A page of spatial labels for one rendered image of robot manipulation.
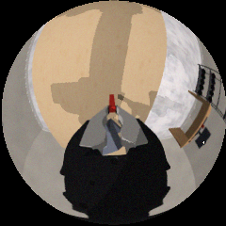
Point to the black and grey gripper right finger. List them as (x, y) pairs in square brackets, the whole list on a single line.
[(135, 133)]

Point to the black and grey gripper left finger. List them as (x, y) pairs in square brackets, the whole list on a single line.
[(91, 135)]

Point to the dark red cylinder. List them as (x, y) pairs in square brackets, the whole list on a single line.
[(112, 107)]

